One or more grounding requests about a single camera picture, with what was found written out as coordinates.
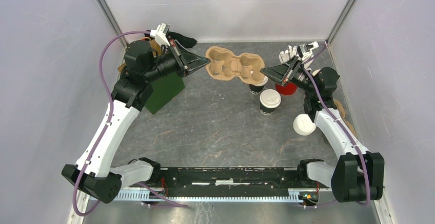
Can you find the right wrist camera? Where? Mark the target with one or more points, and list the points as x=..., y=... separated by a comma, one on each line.
x=305, y=51

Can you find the stack of white lids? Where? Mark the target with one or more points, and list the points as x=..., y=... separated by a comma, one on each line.
x=303, y=125

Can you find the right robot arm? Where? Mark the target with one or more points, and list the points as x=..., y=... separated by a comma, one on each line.
x=358, y=175

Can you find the black cloth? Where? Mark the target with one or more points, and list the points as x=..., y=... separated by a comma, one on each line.
x=185, y=41

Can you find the brown cup carrier tray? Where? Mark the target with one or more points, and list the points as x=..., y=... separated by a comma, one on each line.
x=225, y=65

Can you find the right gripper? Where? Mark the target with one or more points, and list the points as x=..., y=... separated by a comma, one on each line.
x=279, y=73

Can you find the brown cardboard cup carrier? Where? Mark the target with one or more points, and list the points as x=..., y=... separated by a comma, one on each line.
x=342, y=113

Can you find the green paper bag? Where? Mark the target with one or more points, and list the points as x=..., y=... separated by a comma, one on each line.
x=163, y=93

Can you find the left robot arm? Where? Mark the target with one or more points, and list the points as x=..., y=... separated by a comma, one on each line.
x=93, y=173

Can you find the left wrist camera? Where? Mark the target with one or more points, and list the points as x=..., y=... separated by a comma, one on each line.
x=160, y=34

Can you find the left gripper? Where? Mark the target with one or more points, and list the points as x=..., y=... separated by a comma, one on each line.
x=188, y=61

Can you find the stack of paper cups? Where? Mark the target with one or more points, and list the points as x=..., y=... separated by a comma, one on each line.
x=315, y=72

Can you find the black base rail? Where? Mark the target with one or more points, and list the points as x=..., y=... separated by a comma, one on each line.
x=231, y=182

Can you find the red cup holder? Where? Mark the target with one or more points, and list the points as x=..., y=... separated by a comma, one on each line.
x=286, y=90

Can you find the black paper cup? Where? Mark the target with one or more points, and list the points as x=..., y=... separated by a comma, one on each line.
x=266, y=111
x=255, y=90

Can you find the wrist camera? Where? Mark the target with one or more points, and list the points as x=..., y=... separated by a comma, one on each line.
x=160, y=34
x=305, y=51

